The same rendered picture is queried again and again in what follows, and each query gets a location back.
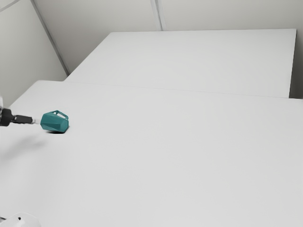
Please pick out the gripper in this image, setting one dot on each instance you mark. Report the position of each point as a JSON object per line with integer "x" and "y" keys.
{"x": 5, "y": 117}

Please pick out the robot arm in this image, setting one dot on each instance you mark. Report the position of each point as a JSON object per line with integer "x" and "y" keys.
{"x": 14, "y": 219}

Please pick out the teal faceted mug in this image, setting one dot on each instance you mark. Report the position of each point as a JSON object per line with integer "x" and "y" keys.
{"x": 54, "y": 122}

